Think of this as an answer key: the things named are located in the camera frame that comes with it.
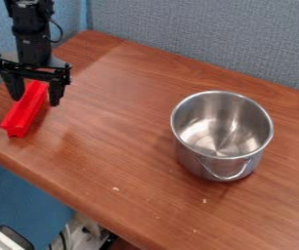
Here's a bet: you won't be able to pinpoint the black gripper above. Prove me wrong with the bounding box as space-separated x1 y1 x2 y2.
0 32 71 106

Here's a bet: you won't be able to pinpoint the metal pot with handle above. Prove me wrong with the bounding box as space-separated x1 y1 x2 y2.
169 90 273 182

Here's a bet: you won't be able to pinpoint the white items under table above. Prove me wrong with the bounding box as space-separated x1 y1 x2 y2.
46 213 110 250

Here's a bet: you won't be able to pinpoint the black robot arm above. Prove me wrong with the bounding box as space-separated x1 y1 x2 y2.
0 0 71 106

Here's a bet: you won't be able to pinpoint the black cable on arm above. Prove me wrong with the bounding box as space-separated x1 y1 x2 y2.
45 18 65 44

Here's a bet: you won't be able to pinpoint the red plastic block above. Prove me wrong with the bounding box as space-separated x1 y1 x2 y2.
0 80 47 138

